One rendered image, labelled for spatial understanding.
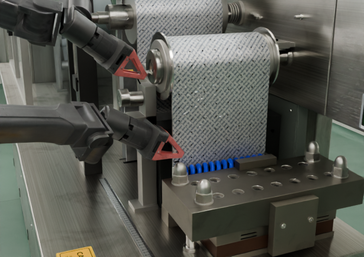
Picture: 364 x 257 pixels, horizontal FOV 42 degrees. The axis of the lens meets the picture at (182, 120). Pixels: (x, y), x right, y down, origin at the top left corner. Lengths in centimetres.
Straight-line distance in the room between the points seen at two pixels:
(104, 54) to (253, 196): 41
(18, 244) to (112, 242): 185
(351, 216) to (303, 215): 220
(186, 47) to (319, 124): 54
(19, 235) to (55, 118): 216
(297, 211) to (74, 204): 55
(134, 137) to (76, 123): 16
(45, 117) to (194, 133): 36
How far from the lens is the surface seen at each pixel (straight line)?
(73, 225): 112
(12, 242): 290
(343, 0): 104
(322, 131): 141
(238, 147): 110
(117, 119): 95
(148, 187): 114
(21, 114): 79
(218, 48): 103
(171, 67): 97
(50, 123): 82
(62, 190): 129
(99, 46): 97
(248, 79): 107
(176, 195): 94
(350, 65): 102
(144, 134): 97
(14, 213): 320
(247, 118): 109
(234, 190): 96
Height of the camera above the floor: 145
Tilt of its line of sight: 17 degrees down
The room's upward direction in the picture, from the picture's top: straight up
